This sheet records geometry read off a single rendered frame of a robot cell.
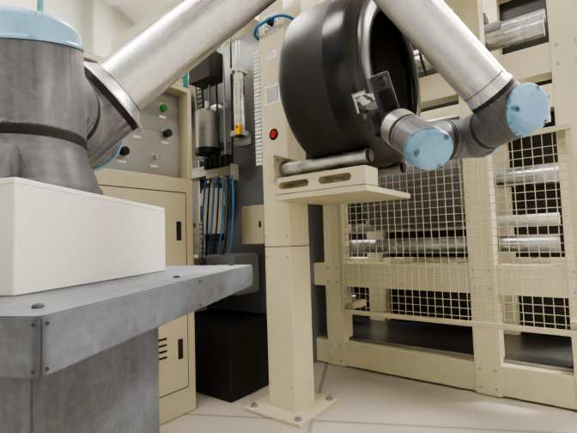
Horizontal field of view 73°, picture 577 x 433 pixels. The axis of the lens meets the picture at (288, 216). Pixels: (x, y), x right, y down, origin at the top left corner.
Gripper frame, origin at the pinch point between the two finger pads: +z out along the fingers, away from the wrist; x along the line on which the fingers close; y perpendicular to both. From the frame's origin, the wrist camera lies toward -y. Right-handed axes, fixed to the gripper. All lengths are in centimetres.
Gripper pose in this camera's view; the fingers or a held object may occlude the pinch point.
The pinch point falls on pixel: (362, 95)
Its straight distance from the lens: 118.2
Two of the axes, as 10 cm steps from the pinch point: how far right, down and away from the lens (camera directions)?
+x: 9.3, -3.6, 0.4
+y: 2.8, 7.7, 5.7
